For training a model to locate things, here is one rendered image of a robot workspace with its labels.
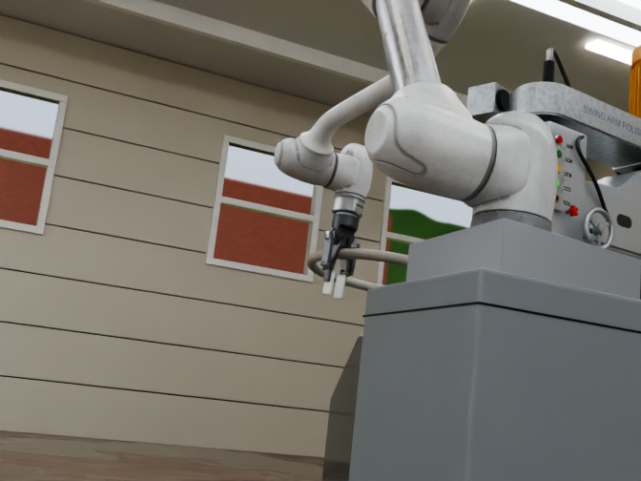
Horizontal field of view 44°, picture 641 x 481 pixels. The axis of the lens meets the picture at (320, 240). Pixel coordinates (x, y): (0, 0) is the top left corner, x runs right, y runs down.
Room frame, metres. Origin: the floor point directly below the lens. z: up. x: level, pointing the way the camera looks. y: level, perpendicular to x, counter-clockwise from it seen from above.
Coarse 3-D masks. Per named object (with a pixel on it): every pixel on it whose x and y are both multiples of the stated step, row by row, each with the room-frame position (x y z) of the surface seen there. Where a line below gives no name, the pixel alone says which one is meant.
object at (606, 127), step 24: (528, 96) 2.62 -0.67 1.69; (552, 96) 2.59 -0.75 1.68; (576, 96) 2.64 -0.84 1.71; (552, 120) 2.65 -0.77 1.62; (576, 120) 2.64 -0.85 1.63; (600, 120) 2.70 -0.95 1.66; (624, 120) 2.77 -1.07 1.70; (600, 144) 2.84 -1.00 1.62; (624, 144) 2.81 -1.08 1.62; (624, 168) 3.06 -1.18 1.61
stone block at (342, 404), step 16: (352, 352) 2.62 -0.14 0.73; (352, 368) 2.61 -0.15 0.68; (352, 384) 2.60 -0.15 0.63; (336, 400) 2.73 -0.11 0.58; (352, 400) 2.58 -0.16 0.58; (336, 416) 2.71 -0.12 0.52; (352, 416) 2.57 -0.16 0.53; (336, 432) 2.70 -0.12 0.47; (352, 432) 2.56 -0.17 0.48; (336, 448) 2.68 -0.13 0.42; (336, 464) 2.67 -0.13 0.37; (336, 480) 2.65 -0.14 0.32
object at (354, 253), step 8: (344, 248) 2.18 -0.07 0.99; (352, 248) 2.17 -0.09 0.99; (360, 248) 2.16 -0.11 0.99; (312, 256) 2.29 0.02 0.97; (320, 256) 2.24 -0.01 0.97; (344, 256) 2.18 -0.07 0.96; (352, 256) 2.17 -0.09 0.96; (360, 256) 2.15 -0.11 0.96; (368, 256) 2.14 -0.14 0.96; (376, 256) 2.14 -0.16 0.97; (384, 256) 2.13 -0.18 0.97; (392, 256) 2.13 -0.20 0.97; (400, 256) 2.13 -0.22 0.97; (312, 264) 2.35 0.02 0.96; (400, 264) 2.15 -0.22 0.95; (320, 272) 2.47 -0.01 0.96; (336, 280) 2.54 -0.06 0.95; (352, 280) 2.57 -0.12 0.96; (360, 288) 2.59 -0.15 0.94; (368, 288) 2.59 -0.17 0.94
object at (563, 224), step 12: (576, 132) 2.64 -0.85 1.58; (576, 156) 2.64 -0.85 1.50; (576, 168) 2.64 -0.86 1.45; (576, 180) 2.65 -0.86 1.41; (564, 192) 2.62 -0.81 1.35; (576, 192) 2.65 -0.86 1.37; (564, 204) 2.62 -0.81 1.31; (576, 204) 2.65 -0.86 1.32; (552, 216) 2.59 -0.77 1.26; (564, 216) 2.62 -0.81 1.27; (576, 216) 2.65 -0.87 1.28; (552, 228) 2.59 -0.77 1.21; (564, 228) 2.62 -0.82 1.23; (576, 228) 2.65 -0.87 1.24
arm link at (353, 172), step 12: (348, 144) 2.19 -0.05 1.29; (360, 144) 2.18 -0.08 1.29; (336, 156) 2.14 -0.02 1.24; (348, 156) 2.16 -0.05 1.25; (360, 156) 2.16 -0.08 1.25; (336, 168) 2.14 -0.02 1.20; (348, 168) 2.15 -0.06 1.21; (360, 168) 2.16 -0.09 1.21; (372, 168) 2.19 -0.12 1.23; (336, 180) 2.15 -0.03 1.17; (348, 180) 2.15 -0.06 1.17; (360, 180) 2.16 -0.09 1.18; (336, 192) 2.19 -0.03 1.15; (348, 192) 2.16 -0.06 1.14; (360, 192) 2.17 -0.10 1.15
